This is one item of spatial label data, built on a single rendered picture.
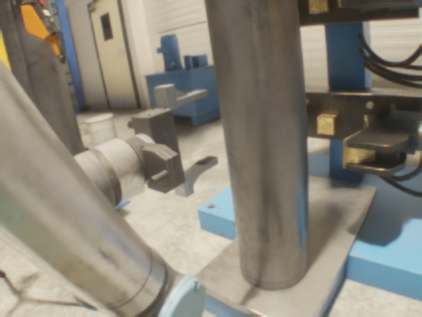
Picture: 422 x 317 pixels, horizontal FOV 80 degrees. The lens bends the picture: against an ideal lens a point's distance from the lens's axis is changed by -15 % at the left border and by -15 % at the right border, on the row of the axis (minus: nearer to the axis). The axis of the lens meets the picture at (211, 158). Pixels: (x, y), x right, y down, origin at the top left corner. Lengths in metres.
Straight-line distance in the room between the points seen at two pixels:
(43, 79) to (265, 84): 1.30
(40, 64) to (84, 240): 1.51
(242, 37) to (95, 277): 0.51
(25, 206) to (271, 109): 0.52
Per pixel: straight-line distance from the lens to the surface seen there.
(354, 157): 0.92
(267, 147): 0.65
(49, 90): 1.69
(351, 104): 1.20
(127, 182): 0.40
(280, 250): 0.80
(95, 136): 3.12
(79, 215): 0.22
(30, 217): 0.21
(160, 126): 0.45
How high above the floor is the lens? 0.83
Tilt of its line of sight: 21 degrees down
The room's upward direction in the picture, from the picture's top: 9 degrees counter-clockwise
